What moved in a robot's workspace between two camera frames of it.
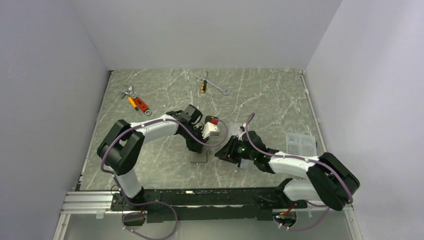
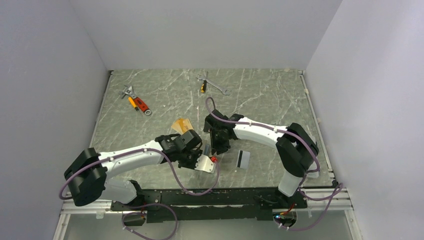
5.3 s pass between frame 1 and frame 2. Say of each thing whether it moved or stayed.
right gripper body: moved
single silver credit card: stayed
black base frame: stayed
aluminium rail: stayed
